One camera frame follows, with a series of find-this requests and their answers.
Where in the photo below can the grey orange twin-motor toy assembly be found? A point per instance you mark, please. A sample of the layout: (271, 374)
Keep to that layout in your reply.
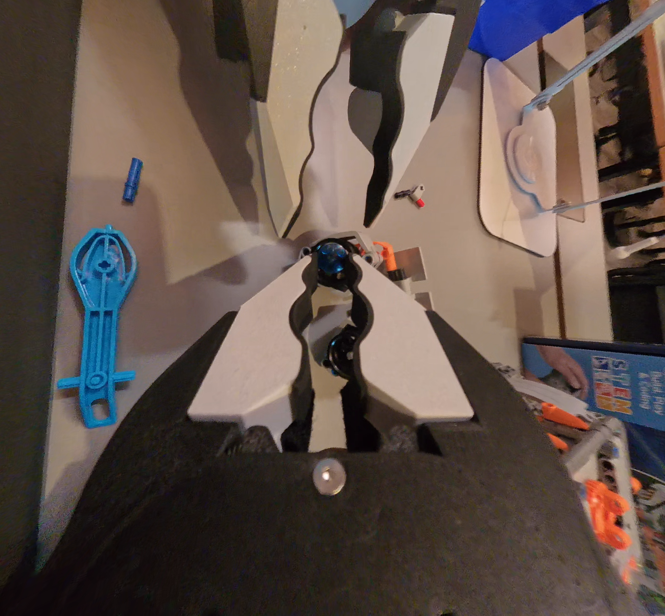
(363, 242)

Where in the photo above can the translucent blue round stud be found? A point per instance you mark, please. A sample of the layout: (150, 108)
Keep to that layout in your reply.
(331, 257)

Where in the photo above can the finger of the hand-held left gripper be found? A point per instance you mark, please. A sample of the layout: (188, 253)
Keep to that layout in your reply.
(421, 80)
(291, 106)

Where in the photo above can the light blue brick separator tool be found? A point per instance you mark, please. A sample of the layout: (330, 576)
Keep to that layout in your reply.
(98, 325)

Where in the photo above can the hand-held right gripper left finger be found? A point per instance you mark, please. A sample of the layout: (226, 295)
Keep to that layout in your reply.
(254, 361)

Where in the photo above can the white desk lamp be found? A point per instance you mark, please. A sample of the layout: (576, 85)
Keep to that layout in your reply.
(509, 106)

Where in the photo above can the grey red pin connector piece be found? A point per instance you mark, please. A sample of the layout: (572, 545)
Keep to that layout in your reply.
(415, 194)

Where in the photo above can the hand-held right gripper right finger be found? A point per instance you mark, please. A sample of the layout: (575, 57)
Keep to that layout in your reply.
(415, 361)

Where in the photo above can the blue toy kit box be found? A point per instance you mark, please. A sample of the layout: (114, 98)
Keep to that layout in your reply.
(639, 382)

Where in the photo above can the large grey orange toy vehicle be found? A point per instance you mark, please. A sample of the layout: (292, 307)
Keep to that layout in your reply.
(597, 449)

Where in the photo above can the blue toy pin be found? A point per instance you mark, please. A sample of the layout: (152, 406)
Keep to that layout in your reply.
(132, 179)

